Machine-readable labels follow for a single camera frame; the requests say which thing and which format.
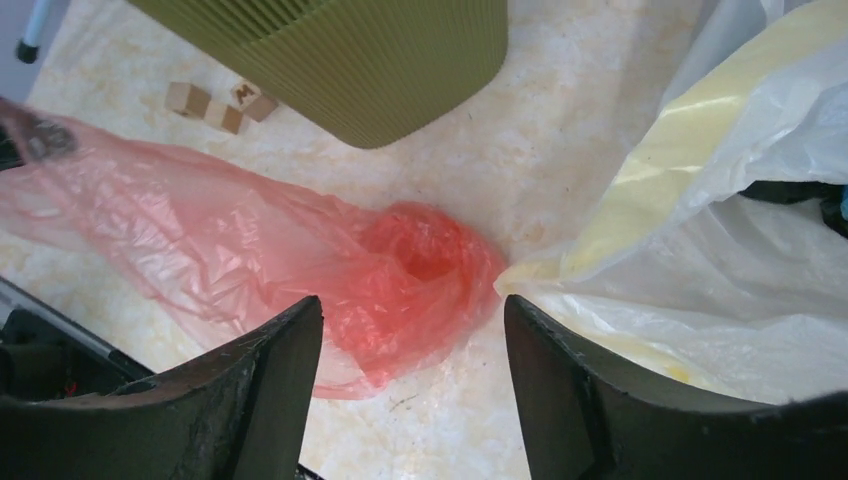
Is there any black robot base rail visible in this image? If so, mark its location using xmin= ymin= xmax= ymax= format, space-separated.
xmin=1 ymin=278 xmax=154 ymax=402

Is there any red plastic trash bag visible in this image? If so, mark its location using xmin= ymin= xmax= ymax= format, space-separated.
xmin=1 ymin=100 xmax=505 ymax=399

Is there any green ribbed trash bin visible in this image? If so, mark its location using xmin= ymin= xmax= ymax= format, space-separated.
xmin=137 ymin=0 xmax=509 ymax=149

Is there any plain small wooden cube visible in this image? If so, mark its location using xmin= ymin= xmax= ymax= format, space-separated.
xmin=203 ymin=101 xmax=246 ymax=135

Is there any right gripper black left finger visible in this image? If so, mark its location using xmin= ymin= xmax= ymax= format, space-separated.
xmin=1 ymin=296 xmax=323 ymax=479

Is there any wooden cube letter M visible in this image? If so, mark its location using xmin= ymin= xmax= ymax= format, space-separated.
xmin=230 ymin=80 xmax=280 ymax=122

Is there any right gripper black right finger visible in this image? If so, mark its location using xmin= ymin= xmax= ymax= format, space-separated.
xmin=504 ymin=295 xmax=847 ymax=479

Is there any large wooden cube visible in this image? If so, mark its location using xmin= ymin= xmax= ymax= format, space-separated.
xmin=164 ymin=82 xmax=211 ymax=119

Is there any large clear plastic bag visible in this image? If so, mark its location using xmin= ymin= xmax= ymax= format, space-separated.
xmin=495 ymin=1 xmax=847 ymax=404

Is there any light blue tripod stand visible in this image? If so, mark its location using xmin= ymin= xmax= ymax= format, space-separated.
xmin=15 ymin=0 xmax=54 ymax=65

